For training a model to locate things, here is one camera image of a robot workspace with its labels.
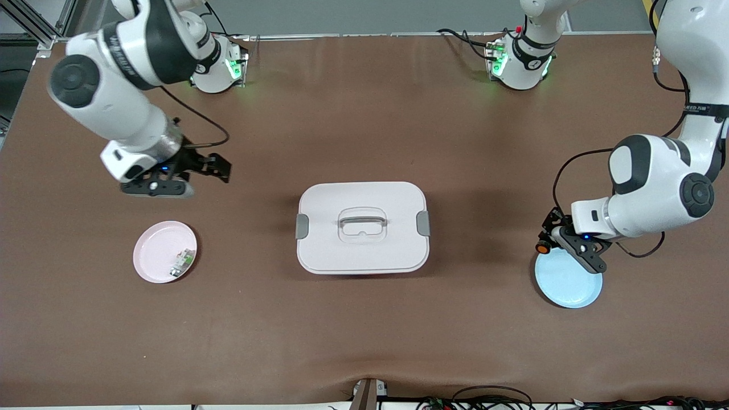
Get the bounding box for white lidded storage box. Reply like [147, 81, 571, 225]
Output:
[295, 181, 431, 276]

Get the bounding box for light blue round plate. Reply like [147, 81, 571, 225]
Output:
[534, 248, 603, 309]

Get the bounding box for pink round plate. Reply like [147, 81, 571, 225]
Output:
[133, 220, 198, 284]

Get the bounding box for white green contact block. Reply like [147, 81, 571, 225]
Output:
[169, 249, 195, 278]

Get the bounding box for brown table mat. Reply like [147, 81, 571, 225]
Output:
[0, 33, 729, 408]

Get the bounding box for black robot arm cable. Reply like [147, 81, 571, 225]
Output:
[551, 147, 617, 212]
[158, 85, 231, 150]

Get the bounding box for black base cable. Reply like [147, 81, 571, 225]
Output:
[202, 0, 251, 42]
[437, 28, 497, 61]

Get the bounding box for looped black cable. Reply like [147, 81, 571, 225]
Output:
[452, 386, 534, 410]

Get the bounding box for aluminium frame profile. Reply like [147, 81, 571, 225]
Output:
[0, 0, 77, 51]

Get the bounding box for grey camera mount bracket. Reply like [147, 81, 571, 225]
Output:
[349, 378, 389, 410]

